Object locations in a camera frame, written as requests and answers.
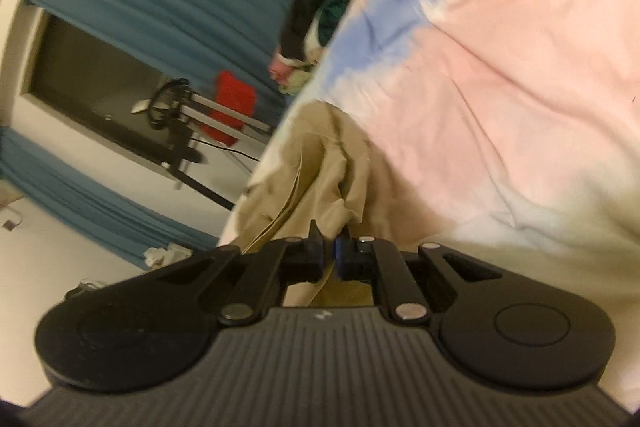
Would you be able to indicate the dark window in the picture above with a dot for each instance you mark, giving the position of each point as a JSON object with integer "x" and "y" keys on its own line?
{"x": 90, "y": 77}

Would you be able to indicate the black clothes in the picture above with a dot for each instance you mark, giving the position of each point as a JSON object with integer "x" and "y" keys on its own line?
{"x": 310, "y": 2}

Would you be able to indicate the pale yellow garment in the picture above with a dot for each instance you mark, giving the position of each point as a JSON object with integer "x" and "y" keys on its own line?
{"x": 297, "y": 82}

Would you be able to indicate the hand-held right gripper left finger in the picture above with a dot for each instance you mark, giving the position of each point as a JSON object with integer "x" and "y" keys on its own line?
{"x": 315, "y": 254}

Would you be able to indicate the pastel tie-dye duvet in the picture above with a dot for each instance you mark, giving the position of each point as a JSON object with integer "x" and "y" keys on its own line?
{"x": 500, "y": 82}

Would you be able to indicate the black floor stand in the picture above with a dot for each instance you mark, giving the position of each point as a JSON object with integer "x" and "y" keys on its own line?
{"x": 175, "y": 159}

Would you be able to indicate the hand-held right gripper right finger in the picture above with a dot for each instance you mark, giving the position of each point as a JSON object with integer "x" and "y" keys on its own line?
{"x": 342, "y": 257}

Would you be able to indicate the khaki printed garment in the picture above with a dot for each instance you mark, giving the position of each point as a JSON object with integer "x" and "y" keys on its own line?
{"x": 325, "y": 177}

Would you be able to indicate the red bag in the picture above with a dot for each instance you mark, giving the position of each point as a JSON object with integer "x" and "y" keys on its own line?
{"x": 232, "y": 104}

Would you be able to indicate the white tissue pack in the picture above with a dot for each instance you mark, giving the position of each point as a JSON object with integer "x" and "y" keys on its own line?
{"x": 165, "y": 254}

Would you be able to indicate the green garment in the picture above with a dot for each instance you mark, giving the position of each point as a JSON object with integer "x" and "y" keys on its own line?
{"x": 337, "y": 17}

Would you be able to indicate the pink garment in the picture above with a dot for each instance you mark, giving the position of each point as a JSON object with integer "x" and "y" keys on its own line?
{"x": 282, "y": 67}

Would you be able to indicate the narrow blue curtain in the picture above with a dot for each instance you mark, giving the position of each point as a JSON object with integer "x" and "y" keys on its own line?
{"x": 75, "y": 192}

